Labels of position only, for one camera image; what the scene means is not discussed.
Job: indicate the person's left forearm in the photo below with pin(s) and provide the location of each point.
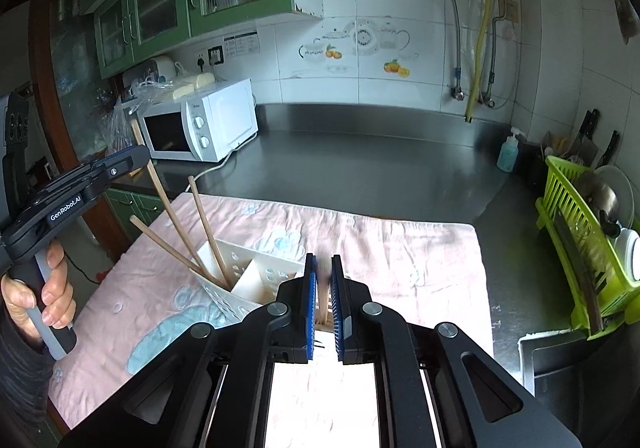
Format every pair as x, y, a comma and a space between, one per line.
20, 378

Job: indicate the person's left hand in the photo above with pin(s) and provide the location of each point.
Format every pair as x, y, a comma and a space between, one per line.
55, 288

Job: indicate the blue soap pump bottle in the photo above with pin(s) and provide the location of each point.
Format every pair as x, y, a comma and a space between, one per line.
507, 152

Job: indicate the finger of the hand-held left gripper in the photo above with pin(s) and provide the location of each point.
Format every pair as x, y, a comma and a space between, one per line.
122, 162

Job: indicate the white wall label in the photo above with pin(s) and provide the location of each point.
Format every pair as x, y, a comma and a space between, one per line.
242, 42

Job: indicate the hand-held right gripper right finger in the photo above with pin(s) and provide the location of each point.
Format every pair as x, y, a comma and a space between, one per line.
336, 308

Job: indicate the hanging metal pan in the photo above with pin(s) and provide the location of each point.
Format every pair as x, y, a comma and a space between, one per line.
627, 12

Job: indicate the green base cabinet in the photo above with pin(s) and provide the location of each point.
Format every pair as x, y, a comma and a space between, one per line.
135, 205

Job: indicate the teapot and orange tile decal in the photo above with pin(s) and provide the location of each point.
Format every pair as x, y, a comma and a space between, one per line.
365, 40

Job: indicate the pale yellow box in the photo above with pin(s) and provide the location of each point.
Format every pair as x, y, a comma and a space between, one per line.
187, 85

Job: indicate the cream plastic utensil holder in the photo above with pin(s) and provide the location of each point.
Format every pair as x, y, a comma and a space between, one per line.
250, 278

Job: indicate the steel cleaver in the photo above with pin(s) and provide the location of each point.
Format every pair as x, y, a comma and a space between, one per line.
580, 273

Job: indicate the small white appliance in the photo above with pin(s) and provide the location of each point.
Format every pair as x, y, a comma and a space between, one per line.
162, 67

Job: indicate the green plastic dish rack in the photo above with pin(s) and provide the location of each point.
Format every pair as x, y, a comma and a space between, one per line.
565, 248

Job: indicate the clear plastic bag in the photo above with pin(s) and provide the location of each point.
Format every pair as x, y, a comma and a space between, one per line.
117, 122

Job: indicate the steel sink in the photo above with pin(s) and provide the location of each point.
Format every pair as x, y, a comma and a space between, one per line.
575, 378

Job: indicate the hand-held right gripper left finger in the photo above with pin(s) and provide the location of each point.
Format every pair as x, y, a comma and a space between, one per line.
311, 308

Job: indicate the white microwave oven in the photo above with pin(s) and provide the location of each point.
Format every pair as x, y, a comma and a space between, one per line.
220, 127

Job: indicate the pink printed towel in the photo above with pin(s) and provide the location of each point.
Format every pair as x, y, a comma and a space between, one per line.
400, 268

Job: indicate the black wall socket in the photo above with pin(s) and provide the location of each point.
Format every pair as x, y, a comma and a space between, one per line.
216, 55

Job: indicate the white plates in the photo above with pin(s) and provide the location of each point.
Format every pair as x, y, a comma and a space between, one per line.
625, 198

